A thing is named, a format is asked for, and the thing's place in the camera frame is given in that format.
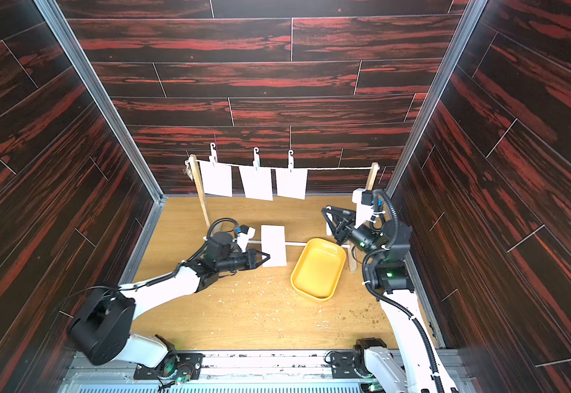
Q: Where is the yellow plastic tray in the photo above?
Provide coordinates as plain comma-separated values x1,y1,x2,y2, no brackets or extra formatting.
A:
290,238,347,302

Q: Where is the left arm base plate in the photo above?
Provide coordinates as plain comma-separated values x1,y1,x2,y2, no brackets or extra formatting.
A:
133,352,205,383

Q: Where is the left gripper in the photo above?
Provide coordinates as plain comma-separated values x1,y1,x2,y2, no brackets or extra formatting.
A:
216,249,272,274

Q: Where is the wooden string rack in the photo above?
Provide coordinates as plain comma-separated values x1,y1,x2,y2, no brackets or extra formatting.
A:
185,154,380,273

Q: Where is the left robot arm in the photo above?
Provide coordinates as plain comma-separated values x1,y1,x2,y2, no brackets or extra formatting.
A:
67,232,271,368

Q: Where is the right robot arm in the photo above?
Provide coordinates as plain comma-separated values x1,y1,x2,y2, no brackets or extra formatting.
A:
321,188,457,392

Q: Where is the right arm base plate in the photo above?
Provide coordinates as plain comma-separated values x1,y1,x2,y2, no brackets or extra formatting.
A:
324,350,365,379

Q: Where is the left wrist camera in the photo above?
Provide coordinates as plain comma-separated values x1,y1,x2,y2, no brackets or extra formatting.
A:
235,225,256,252

